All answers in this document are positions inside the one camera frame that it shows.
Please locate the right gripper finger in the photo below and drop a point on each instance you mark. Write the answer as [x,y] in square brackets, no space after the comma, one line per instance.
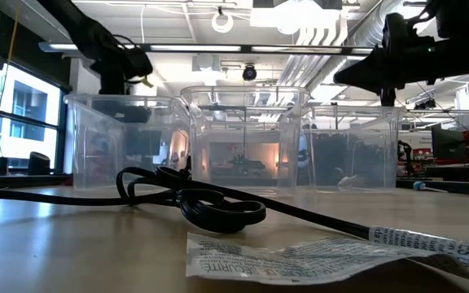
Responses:
[365,71]
[369,86]

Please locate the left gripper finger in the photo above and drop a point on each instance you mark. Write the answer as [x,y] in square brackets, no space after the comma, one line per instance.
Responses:
[124,114]

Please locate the clear plastic bin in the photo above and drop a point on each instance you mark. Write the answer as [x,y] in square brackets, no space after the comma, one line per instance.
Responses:
[96,163]
[360,163]
[238,134]

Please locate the blue lollipop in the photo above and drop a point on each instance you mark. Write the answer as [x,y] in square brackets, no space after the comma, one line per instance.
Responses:
[417,186]

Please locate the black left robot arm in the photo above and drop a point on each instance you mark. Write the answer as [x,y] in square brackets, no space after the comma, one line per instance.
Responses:
[75,24]

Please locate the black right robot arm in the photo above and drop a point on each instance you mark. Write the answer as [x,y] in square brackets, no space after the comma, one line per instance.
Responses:
[454,57]

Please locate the black track spotlight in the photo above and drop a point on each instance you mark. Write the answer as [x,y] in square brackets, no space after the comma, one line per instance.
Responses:
[426,103]

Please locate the long ceiling light strip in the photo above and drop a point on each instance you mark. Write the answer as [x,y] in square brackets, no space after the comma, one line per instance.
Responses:
[195,48]

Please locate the white ceiling light fixture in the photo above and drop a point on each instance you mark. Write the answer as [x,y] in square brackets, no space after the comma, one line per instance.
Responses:
[295,16]

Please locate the large window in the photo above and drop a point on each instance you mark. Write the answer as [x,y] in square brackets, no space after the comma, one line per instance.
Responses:
[31,106]

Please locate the black monitor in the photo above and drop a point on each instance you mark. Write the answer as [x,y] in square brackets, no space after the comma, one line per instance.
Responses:
[448,144]

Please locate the small black rounded object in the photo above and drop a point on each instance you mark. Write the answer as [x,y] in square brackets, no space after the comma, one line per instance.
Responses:
[39,163]

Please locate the small black narrow object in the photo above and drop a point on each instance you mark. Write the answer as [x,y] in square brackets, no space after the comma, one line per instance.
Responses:
[2,166]

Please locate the crumpled printed plastic wrapper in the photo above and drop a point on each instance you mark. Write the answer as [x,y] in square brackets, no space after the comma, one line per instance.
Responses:
[299,260]

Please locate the silver ribbed ventilation duct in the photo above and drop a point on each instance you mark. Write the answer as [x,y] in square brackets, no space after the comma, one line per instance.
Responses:
[371,28]

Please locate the black dome camera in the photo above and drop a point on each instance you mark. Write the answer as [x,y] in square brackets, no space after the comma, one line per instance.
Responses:
[249,72]

